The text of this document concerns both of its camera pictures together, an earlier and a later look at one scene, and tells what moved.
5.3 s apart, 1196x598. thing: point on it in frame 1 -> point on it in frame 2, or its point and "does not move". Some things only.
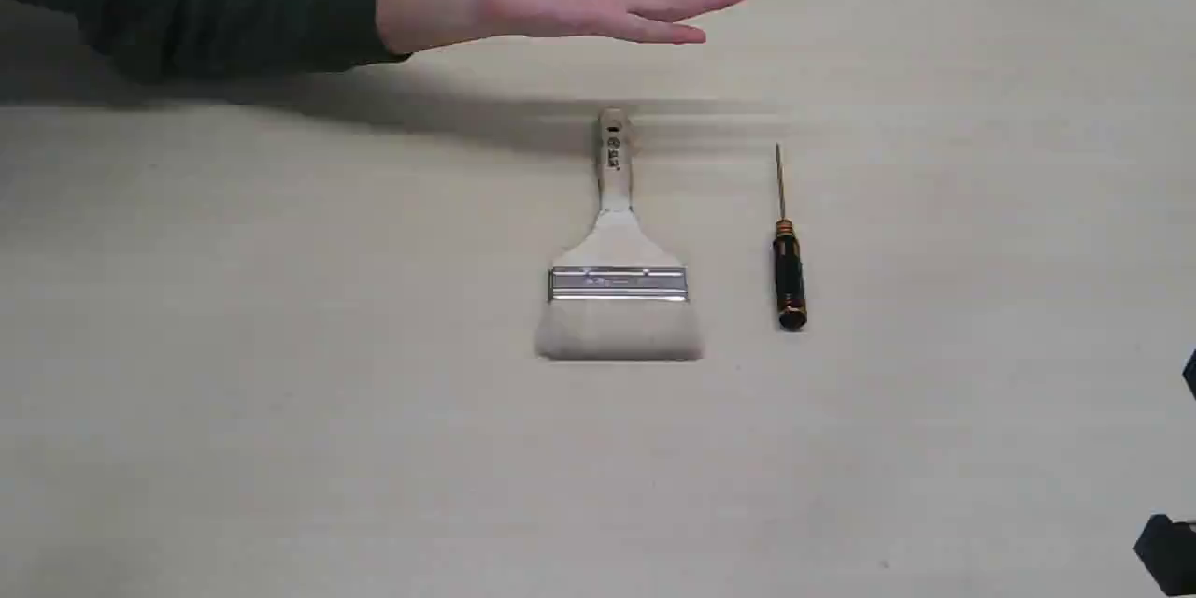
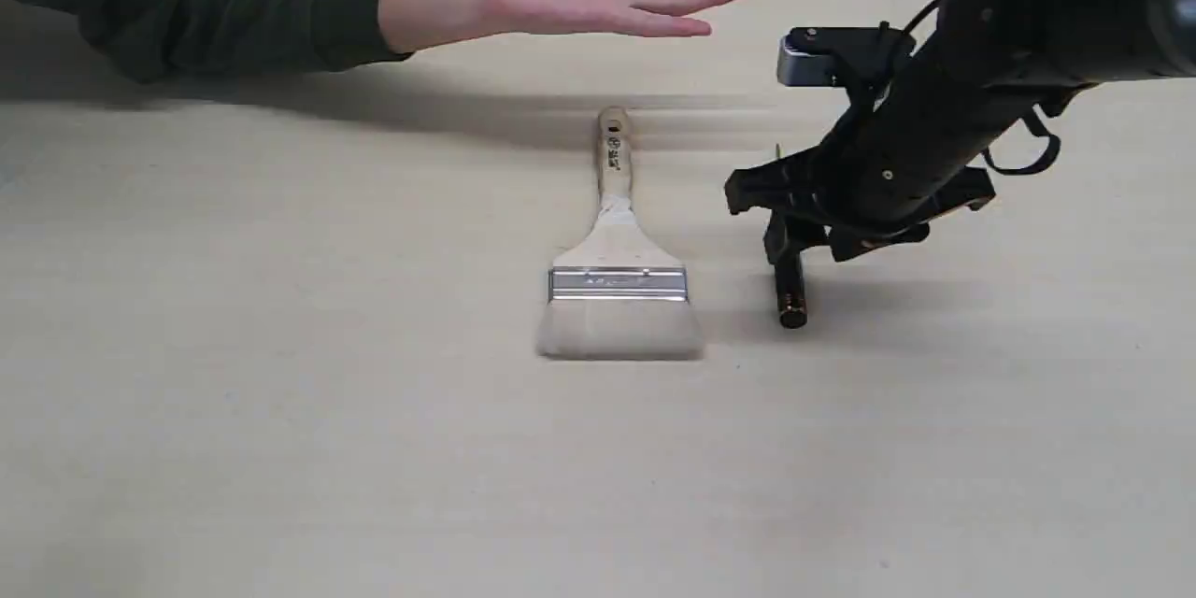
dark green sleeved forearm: x=170 y=3 does not move
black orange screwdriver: x=790 y=265 does not move
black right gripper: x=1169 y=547 -> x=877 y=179
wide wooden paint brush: x=619 y=291 does not move
